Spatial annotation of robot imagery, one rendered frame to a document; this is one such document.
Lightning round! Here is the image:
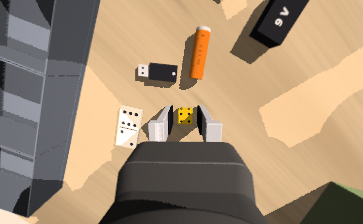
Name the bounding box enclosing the yellow die with black pips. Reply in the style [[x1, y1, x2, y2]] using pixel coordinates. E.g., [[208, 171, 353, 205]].
[[178, 107, 193, 124]]

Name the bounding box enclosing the black usb stick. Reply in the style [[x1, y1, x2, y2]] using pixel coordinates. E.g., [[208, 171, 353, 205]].
[[138, 63, 178, 82]]

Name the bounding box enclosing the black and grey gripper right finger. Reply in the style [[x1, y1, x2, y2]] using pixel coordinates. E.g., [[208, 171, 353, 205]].
[[197, 105, 222, 142]]

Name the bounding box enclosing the black 9v battery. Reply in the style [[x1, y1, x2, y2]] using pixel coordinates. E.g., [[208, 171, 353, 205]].
[[249, 0, 309, 48]]

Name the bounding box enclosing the dark grey rack of three bins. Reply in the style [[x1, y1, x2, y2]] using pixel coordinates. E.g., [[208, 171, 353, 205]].
[[0, 0, 101, 218]]

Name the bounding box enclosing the white domino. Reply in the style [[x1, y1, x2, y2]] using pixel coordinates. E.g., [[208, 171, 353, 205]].
[[116, 105, 144, 149]]

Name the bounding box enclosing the orange battery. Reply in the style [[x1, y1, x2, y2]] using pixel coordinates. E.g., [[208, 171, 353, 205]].
[[189, 26, 211, 80]]

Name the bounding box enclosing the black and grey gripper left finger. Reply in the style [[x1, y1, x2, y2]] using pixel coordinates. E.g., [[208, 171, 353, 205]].
[[148, 105, 173, 141]]

